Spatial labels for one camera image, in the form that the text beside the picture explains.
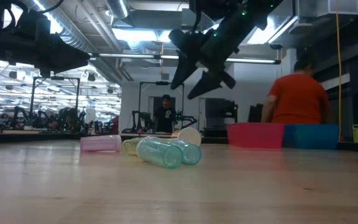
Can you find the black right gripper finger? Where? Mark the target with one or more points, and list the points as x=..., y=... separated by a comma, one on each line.
x=205, y=85
x=182, y=71

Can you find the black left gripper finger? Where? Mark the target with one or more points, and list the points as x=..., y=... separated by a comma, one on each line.
x=67, y=57

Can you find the orange pill bottle white cap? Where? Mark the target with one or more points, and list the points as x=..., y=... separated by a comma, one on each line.
x=190, y=136

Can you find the yellow translucent pill bottle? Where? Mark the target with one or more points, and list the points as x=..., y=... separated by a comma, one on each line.
x=129, y=147

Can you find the pink translucent pill bottle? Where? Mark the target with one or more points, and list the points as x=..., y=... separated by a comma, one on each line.
x=99, y=143

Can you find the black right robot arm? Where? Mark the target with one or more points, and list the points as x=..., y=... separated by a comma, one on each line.
x=222, y=7

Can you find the teal translucent pill bottle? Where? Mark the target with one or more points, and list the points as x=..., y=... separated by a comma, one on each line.
x=191, y=154
x=158, y=154

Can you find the red plastic bin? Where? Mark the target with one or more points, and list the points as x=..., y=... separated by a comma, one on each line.
x=255, y=135

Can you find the blue plastic bin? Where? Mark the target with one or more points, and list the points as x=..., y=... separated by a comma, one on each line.
x=311, y=137

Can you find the black cabinet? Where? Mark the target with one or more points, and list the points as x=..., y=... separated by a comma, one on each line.
x=219, y=109

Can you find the person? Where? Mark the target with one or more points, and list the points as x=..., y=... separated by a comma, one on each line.
x=165, y=118
x=297, y=99

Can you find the long ceiling light tube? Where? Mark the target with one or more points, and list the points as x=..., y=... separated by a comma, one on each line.
x=129, y=55

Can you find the black robot station frame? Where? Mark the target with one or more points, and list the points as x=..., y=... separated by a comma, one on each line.
x=162, y=83
x=56, y=78

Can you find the silver ventilation duct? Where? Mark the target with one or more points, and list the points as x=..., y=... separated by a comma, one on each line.
x=73, y=32

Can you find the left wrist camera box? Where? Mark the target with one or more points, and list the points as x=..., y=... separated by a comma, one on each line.
x=31, y=21

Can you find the black aluminium table frame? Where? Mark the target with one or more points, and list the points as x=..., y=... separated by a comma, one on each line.
x=42, y=137

